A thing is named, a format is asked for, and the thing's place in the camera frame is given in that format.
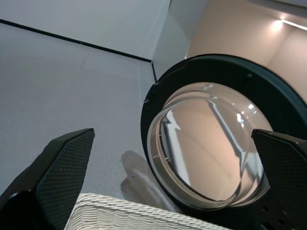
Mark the pale woven basket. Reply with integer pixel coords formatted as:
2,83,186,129
63,192,229,230

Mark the round glass washing machine door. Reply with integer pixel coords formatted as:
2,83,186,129
140,53,307,212

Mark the ceiling light strip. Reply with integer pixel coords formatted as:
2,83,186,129
279,17,307,30

